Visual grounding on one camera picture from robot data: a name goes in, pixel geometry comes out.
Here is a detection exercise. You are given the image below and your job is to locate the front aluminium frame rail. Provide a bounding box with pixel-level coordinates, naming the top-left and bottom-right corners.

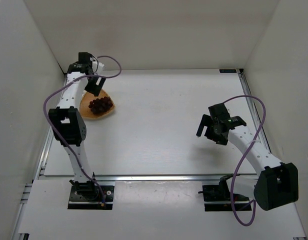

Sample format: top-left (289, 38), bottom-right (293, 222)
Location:
top-left (38, 174), bottom-right (247, 182)

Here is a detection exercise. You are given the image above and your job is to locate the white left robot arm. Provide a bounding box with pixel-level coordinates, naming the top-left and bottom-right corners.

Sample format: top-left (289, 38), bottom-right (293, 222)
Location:
top-left (47, 52), bottom-right (104, 188)

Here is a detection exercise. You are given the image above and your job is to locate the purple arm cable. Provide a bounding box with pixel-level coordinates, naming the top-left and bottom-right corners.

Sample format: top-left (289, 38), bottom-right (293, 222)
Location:
top-left (43, 55), bottom-right (123, 208)
top-left (230, 94), bottom-right (267, 227)

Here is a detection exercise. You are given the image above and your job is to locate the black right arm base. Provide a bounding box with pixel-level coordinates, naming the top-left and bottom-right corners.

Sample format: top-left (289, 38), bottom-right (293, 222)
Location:
top-left (198, 174), bottom-right (252, 212)

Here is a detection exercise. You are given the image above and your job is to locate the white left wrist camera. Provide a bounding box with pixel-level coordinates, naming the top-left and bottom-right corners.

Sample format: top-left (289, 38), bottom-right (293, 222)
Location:
top-left (92, 61), bottom-right (105, 75)

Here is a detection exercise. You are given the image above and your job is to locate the dark red fake grape bunch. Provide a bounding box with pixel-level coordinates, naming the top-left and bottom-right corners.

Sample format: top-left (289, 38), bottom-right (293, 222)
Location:
top-left (88, 96), bottom-right (114, 115)

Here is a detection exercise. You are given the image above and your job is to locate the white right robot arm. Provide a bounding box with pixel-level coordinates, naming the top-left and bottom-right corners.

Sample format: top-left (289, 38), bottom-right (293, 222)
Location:
top-left (196, 103), bottom-right (299, 211)

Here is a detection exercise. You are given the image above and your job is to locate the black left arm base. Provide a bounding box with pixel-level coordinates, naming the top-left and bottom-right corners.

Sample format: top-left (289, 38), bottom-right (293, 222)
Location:
top-left (67, 180), bottom-right (115, 210)

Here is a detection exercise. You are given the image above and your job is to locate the blue label right corner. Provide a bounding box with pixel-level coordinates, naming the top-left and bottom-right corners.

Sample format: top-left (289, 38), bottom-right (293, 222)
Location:
top-left (219, 69), bottom-right (237, 74)

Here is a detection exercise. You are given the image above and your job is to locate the aluminium frame rail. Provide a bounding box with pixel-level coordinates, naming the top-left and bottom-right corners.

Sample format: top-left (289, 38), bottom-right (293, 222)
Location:
top-left (38, 174), bottom-right (247, 182)
top-left (237, 68), bottom-right (282, 181)
top-left (31, 73), bottom-right (66, 183)

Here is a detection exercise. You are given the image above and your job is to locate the right aluminium frame rail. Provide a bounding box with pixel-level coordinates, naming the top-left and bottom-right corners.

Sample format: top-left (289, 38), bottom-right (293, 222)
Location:
top-left (237, 68), bottom-right (282, 181)

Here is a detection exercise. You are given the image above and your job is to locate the triangular woven bamboo basket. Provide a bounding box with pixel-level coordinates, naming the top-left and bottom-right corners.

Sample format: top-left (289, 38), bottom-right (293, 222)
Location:
top-left (79, 90), bottom-right (116, 120)

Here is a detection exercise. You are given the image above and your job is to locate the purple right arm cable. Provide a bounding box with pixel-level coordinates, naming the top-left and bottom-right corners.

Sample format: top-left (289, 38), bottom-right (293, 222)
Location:
top-left (230, 94), bottom-right (267, 227)

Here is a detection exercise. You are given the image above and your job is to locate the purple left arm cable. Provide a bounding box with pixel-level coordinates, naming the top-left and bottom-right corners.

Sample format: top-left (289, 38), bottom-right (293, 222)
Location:
top-left (43, 55), bottom-right (123, 208)

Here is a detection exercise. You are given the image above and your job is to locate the left aluminium frame rail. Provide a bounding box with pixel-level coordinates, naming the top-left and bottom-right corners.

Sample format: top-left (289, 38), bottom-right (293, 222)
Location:
top-left (31, 73), bottom-right (66, 183)

